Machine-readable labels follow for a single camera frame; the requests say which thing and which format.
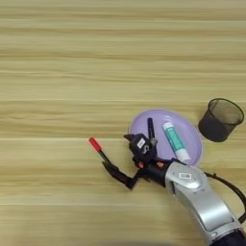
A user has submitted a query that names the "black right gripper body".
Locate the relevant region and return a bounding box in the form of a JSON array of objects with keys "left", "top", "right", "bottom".
[{"left": 132, "top": 150, "right": 176, "bottom": 190}]

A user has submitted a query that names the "red capped black marker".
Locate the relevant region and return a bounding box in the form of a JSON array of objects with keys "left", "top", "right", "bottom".
[{"left": 88, "top": 136, "right": 113, "bottom": 164}]

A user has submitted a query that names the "white green glue stick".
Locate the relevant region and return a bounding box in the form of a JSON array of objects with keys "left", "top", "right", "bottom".
[{"left": 161, "top": 121, "right": 192, "bottom": 163}]

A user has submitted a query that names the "black pen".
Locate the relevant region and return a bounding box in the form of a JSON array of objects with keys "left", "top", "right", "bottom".
[{"left": 147, "top": 117, "right": 159, "bottom": 147}]

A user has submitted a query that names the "round purple plate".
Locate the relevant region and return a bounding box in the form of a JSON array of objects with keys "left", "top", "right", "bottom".
[{"left": 128, "top": 109, "right": 204, "bottom": 167}]

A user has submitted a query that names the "black mesh pen cup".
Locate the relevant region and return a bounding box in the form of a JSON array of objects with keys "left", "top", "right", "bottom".
[{"left": 197, "top": 97, "right": 245, "bottom": 143}]

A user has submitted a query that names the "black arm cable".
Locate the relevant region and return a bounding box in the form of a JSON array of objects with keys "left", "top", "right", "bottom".
[{"left": 205, "top": 171, "right": 246, "bottom": 225}]

